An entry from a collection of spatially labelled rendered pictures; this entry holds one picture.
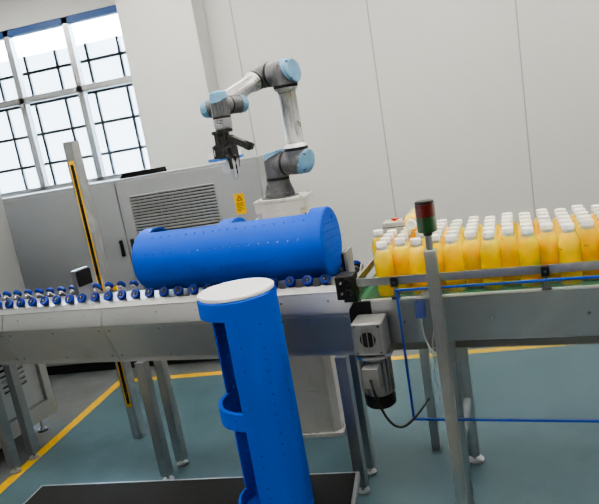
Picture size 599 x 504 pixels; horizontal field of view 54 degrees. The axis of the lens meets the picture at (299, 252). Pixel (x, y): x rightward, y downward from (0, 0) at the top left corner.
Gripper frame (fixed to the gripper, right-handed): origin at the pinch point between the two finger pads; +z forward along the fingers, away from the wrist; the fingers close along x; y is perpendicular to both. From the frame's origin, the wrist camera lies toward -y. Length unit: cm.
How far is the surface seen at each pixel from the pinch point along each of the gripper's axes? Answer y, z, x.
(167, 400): 62, 104, -5
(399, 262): -66, 39, 15
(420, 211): -79, 17, 39
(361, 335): -53, 59, 36
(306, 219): -30.3, 19.9, 8.4
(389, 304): -62, 52, 22
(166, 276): 35, 37, 13
